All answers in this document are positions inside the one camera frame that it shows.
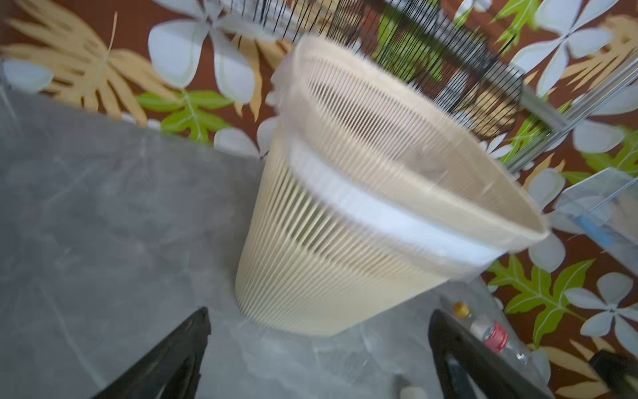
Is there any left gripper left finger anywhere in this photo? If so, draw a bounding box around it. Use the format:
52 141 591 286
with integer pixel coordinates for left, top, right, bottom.
95 307 211 398

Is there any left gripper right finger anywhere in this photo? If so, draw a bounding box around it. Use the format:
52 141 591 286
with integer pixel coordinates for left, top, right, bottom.
428 309 553 398

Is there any clear bottle red label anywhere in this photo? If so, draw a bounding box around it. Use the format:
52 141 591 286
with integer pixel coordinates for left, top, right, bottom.
451 301 530 365

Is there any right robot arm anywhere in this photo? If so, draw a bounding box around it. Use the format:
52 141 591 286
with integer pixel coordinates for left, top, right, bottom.
589 350 638 399

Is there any beige plastic waste bin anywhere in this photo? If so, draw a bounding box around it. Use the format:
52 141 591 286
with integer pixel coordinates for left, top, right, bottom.
234 35 550 337

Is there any white mesh basket right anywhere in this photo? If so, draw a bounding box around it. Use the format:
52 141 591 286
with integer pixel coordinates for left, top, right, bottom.
554 168 637 274

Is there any black wire wall basket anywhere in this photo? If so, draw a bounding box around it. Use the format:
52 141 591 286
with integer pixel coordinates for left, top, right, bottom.
221 1 523 139

